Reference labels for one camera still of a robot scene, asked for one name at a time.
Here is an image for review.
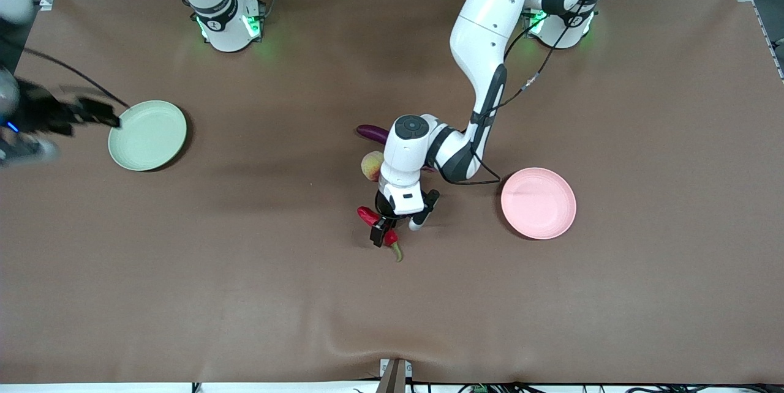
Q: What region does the purple eggplant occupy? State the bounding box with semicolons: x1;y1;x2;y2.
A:
356;124;390;144

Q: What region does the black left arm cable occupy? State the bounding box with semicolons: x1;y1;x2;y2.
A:
438;0;613;187

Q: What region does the pink round plate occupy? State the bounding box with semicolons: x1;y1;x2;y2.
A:
500;167;577;240

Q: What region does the yellow pink peach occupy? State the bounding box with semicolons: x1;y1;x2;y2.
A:
360;151;385;182

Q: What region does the brown table cloth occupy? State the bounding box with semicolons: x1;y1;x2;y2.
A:
0;0;784;384

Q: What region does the green round plate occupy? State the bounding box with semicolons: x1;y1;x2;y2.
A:
108;100;188;172

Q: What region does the red chili pepper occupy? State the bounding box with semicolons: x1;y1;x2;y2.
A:
357;206;404;263

